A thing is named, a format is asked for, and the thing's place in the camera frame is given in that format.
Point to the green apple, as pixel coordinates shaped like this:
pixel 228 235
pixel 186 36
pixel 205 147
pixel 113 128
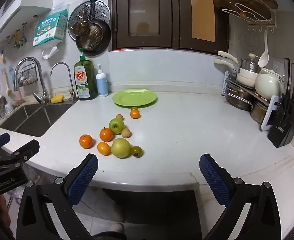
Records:
pixel 116 125

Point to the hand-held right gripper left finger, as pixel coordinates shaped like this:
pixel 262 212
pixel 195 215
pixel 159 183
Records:
pixel 83 180

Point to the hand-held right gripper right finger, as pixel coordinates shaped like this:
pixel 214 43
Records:
pixel 214 180

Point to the yellow sponge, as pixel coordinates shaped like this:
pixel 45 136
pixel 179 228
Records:
pixel 57 99

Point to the small brown round fruit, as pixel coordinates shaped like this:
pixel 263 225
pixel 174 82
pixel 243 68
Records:
pixel 126 132
pixel 119 116

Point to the round steel steamer rack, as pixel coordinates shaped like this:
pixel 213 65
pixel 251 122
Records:
pixel 100 8

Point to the small green tangerine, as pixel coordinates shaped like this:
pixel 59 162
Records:
pixel 134 108
pixel 136 151

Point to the steel sink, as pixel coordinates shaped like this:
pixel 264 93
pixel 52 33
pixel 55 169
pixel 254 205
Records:
pixel 34 122

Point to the paper towel pack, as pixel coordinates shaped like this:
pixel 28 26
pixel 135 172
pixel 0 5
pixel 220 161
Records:
pixel 50 27

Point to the dish brush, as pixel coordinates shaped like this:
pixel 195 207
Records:
pixel 8 87

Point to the white wall cabinet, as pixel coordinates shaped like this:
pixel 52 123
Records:
pixel 17 2

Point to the small copper pan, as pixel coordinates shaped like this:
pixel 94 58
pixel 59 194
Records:
pixel 80 27

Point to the tall steel pull-down faucet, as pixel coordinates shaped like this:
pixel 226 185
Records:
pixel 41 80

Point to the steel pot with lid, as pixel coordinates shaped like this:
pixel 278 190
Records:
pixel 248 65

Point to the orange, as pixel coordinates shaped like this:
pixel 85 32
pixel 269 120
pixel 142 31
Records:
pixel 106 134
pixel 103 148
pixel 135 114
pixel 86 141

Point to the black frying pan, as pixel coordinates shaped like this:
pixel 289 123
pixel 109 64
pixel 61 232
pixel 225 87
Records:
pixel 105 33

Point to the yellow-green pear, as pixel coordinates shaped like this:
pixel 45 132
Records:
pixel 121 148

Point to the green plate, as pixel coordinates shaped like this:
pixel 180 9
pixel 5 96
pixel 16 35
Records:
pixel 134 98

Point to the green dish soap bottle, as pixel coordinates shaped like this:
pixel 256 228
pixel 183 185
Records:
pixel 85 80

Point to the white ceramic pitcher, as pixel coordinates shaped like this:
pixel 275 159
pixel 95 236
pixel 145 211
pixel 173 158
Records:
pixel 268 83

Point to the wall socket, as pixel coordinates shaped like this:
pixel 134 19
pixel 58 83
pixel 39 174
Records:
pixel 277 66

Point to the white ladle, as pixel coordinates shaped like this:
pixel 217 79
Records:
pixel 263 57

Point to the cream pan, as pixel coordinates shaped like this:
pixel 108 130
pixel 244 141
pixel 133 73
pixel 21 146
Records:
pixel 228 56
pixel 244 81

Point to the person's left hand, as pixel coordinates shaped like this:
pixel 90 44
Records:
pixel 4 212

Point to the slim steel faucet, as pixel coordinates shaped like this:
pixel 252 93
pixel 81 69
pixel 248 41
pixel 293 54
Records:
pixel 69 77

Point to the metal pot rack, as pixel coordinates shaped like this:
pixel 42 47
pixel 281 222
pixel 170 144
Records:
pixel 227 80

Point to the white blue pump bottle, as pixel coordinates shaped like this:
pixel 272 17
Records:
pixel 102 82

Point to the gold colander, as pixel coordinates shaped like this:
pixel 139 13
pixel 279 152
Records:
pixel 92 38

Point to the black knife block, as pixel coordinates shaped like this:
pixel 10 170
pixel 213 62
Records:
pixel 283 127

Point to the white board stand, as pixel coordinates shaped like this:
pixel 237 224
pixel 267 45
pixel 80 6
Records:
pixel 269 115

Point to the dark brown cabinet doors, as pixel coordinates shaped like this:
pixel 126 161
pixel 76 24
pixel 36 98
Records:
pixel 147 12

